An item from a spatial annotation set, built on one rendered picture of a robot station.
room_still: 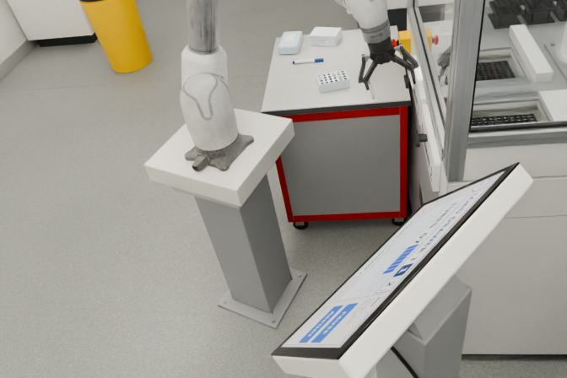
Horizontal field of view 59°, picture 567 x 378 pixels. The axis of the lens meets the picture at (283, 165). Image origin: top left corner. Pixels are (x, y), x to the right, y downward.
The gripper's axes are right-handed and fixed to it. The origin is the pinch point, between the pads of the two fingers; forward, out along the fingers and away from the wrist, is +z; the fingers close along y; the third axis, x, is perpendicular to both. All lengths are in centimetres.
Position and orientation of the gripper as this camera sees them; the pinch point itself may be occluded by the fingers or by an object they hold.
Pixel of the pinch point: (391, 89)
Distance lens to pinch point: 176.4
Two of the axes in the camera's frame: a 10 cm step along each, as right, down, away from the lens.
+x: 0.9, -6.6, 7.4
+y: 9.3, -2.1, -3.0
